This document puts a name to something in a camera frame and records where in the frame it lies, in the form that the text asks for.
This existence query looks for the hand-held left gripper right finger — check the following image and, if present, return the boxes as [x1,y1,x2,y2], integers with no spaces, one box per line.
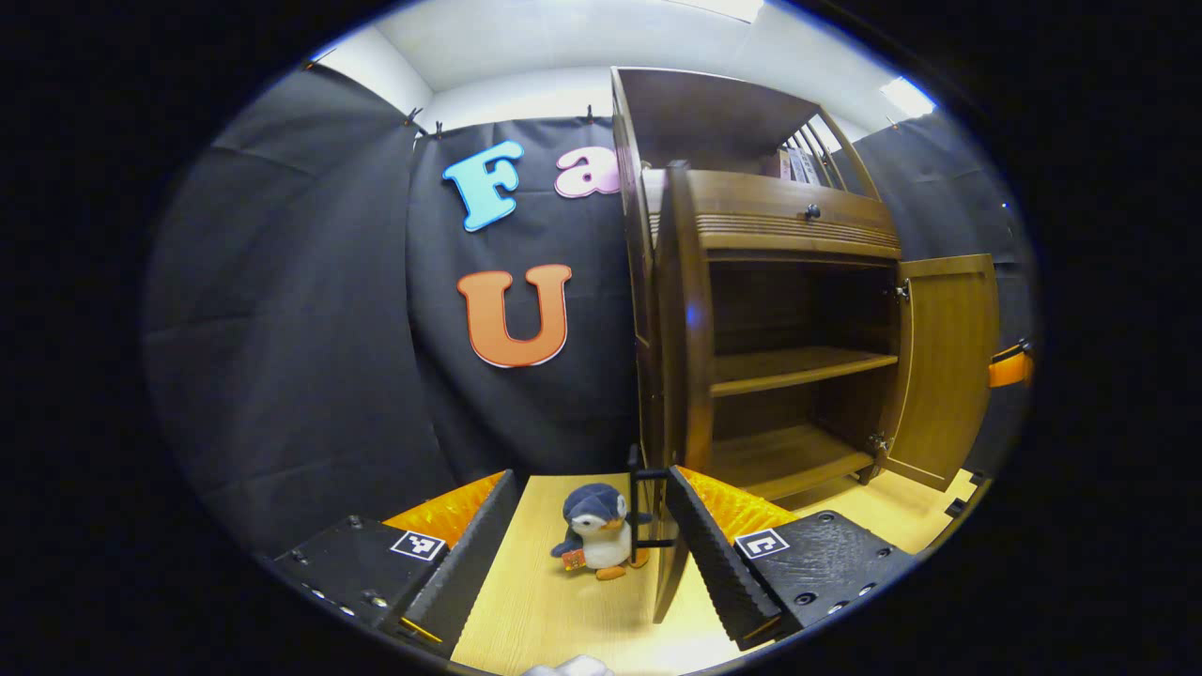
[665,465,917,651]

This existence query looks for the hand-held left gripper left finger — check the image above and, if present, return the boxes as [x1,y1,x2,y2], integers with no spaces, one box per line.
[268,469,520,656]

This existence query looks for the wooden shoe cabinet door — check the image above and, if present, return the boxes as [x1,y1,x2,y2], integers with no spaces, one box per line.
[652,160,716,626]
[877,253,1002,493]

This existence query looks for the black door handle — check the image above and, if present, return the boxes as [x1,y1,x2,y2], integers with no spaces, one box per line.
[626,445,678,570]

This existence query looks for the wooden double-door shoe cabinet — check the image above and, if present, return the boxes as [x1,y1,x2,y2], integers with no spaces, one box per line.
[610,66,1002,626]

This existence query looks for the wooden cabinet drawer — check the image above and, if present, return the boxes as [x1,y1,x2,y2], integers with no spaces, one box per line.
[690,169,903,262]

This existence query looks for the penguin plush toy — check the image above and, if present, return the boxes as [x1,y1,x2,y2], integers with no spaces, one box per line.
[550,483,652,582]

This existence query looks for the wooden inner shelf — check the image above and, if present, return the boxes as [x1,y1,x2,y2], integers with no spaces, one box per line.
[708,346,901,398]

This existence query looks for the black backdrop cloth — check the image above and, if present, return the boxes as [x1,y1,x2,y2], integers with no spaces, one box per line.
[141,61,1039,557]

